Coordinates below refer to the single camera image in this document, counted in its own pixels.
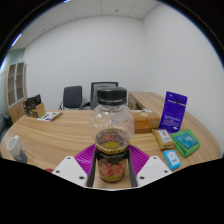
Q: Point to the white and green booklet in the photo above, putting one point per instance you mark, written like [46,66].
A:
[49,116]

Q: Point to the grey mesh office chair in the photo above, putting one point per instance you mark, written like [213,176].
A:
[94,96]

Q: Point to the wooden glass-door cabinet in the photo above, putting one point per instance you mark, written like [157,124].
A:
[16,90]

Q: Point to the white and grey mug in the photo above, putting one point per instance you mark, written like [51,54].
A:
[16,148]

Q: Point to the green flat box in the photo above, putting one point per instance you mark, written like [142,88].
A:
[186,142]

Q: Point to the small dark brown box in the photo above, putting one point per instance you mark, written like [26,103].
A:
[25,108]

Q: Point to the wooden side desk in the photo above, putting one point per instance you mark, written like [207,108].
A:
[150,100]

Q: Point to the dark office chair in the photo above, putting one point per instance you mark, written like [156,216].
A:
[72,96]

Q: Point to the black leather sofa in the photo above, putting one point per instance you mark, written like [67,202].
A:
[7,121]

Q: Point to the tan snack packet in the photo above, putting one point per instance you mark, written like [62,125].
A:
[163,138]

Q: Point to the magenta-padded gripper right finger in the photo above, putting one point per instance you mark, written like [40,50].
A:
[154,169]

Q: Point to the purple standing pouch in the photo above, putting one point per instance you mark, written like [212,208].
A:
[173,113]

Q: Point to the orange-brown wooden box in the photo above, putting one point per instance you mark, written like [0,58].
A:
[145,122]

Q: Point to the small blue and white box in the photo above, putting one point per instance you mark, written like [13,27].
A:
[172,160]

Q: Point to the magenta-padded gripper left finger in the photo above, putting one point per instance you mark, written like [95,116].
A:
[68,169]

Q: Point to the clear bottle with black cap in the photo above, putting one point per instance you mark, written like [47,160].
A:
[111,123]

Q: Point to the large dark brown box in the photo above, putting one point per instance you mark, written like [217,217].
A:
[36,107]

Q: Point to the rectangular ceiling light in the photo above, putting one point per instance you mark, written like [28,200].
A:
[16,40]

